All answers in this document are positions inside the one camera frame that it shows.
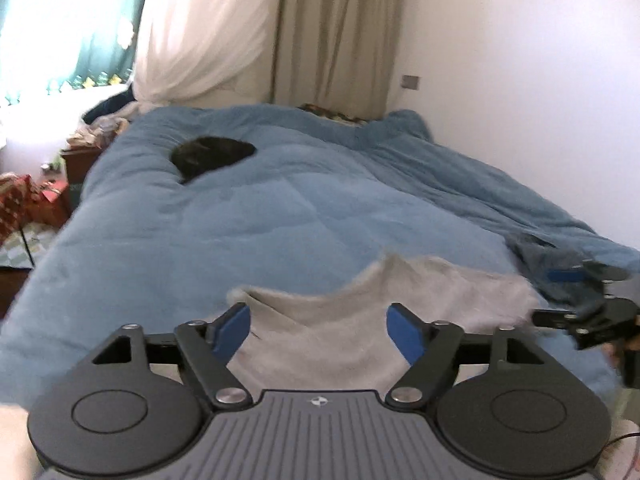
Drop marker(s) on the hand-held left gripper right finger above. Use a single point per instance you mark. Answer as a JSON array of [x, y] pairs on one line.
[[405, 332]]

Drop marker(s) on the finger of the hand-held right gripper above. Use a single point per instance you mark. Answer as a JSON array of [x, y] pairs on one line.
[[565, 276], [550, 318]]

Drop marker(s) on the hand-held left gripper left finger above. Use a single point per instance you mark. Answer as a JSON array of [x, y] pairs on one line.
[[232, 332]]

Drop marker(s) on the grey knitted sweater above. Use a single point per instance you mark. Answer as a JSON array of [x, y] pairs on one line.
[[325, 320]]

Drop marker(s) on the blue denim jeans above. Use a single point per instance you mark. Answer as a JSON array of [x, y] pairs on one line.
[[550, 255]]

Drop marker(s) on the blue fleece blanket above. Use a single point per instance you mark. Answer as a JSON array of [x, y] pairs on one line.
[[250, 220]]

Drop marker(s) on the black cloth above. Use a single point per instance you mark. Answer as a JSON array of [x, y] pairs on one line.
[[210, 157]]

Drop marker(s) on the wooden nightstand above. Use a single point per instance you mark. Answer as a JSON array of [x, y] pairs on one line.
[[80, 170]]

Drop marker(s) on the multicoloured knitted blanket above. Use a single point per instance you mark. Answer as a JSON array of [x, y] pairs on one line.
[[335, 114]]

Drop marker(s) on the checkered floor mat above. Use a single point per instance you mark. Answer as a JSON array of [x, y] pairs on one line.
[[15, 250]]

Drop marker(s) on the white crumpled cloth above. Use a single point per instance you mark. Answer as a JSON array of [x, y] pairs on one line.
[[107, 125]]

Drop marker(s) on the dark navy garment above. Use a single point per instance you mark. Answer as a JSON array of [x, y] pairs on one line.
[[107, 105]]

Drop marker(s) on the white sheer curtain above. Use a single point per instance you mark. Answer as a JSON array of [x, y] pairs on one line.
[[200, 35]]

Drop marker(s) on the beige curtain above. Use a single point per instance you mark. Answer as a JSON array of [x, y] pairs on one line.
[[335, 35]]

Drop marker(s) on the green printed curtain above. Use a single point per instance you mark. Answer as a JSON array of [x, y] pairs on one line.
[[85, 20]]

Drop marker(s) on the grey wall socket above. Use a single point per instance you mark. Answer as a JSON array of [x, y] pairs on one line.
[[411, 81]]

